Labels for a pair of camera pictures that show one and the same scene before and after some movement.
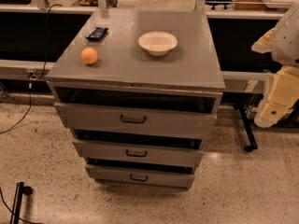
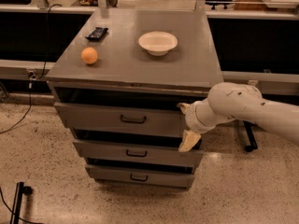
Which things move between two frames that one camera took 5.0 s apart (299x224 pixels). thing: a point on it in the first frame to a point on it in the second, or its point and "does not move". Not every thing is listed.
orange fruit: x=89 y=55 does not move
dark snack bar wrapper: x=96 y=34 does not move
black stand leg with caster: x=252 y=146 does not move
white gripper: x=287 y=41 to x=191 y=119
